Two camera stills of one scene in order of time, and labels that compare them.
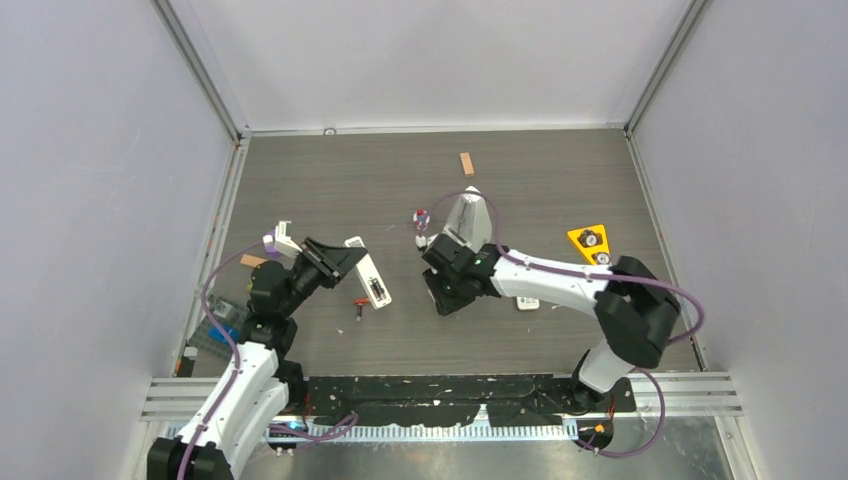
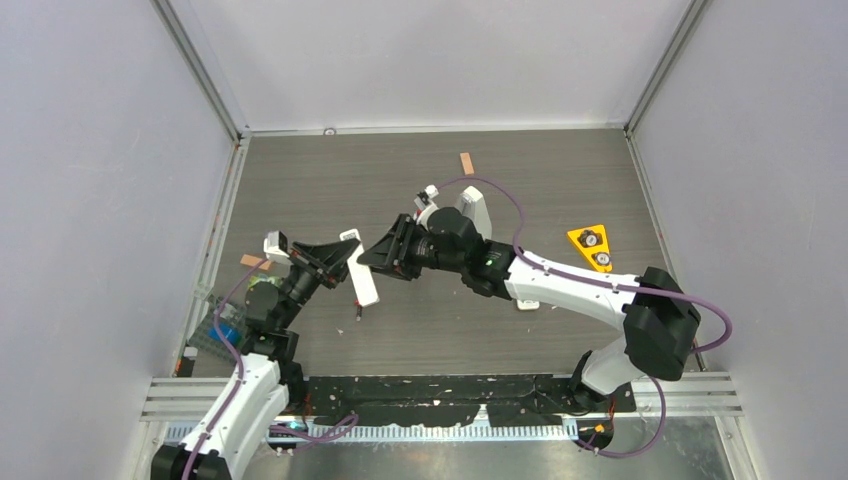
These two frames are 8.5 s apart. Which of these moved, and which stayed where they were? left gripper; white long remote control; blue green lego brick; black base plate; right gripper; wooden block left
Moved: right gripper; white long remote control
Stayed: black base plate; left gripper; blue green lego brick; wooden block left
